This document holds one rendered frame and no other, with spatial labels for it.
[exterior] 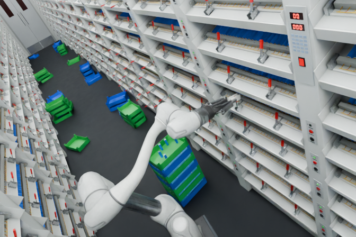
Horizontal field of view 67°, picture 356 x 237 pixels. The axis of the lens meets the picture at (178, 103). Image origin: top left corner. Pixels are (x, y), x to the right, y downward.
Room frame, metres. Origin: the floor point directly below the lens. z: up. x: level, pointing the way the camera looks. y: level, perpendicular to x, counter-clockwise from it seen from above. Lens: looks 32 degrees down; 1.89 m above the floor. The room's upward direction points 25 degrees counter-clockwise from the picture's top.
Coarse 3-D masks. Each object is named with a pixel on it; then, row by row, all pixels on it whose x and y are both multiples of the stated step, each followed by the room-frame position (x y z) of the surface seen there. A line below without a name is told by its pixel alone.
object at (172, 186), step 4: (196, 160) 1.60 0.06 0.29; (192, 164) 1.58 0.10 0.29; (196, 164) 1.59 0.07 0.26; (188, 168) 1.56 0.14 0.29; (192, 168) 1.57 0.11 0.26; (184, 172) 1.53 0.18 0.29; (188, 172) 1.55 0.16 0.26; (180, 176) 1.51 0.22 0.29; (184, 176) 1.53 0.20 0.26; (176, 180) 1.49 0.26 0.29; (180, 180) 1.51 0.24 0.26; (168, 184) 1.48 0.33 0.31; (172, 184) 1.47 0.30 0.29; (176, 184) 1.49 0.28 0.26; (172, 188) 1.46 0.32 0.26
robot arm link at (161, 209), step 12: (84, 180) 1.06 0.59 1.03; (96, 180) 1.04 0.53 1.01; (108, 180) 1.09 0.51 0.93; (84, 192) 0.99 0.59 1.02; (132, 204) 1.05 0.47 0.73; (144, 204) 1.08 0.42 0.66; (156, 204) 1.12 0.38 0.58; (168, 204) 1.14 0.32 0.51; (156, 216) 1.10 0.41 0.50; (168, 216) 1.09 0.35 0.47
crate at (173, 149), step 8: (168, 136) 1.76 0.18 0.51; (168, 144) 1.70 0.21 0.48; (176, 144) 1.66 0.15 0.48; (184, 144) 1.59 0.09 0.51; (152, 152) 1.67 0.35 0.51; (168, 152) 1.61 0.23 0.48; (176, 152) 1.55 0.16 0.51; (152, 160) 1.61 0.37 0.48; (160, 160) 1.57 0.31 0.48; (168, 160) 1.50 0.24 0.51; (160, 168) 1.46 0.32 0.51
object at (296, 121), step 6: (228, 90) 1.32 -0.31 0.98; (246, 102) 1.18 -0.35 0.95; (252, 102) 1.13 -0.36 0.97; (258, 108) 1.09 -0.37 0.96; (264, 108) 1.05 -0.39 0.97; (270, 108) 1.03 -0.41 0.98; (282, 114) 0.95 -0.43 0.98; (288, 120) 0.92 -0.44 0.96; (294, 120) 0.89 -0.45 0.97; (294, 126) 0.87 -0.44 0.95
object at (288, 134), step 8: (224, 88) 1.36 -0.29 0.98; (216, 96) 1.35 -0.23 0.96; (248, 104) 1.16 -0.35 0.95; (240, 112) 1.16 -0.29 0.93; (248, 112) 1.12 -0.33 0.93; (256, 112) 1.08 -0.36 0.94; (264, 112) 1.05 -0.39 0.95; (248, 120) 1.11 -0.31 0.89; (256, 120) 1.04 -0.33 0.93; (264, 120) 1.01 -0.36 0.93; (272, 120) 0.98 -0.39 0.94; (264, 128) 1.00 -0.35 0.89; (272, 128) 0.94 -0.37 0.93; (280, 128) 0.92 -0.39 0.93; (288, 128) 0.89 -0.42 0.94; (296, 128) 0.87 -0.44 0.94; (280, 136) 0.91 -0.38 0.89; (288, 136) 0.86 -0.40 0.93; (296, 136) 0.83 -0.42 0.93; (296, 144) 0.83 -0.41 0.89
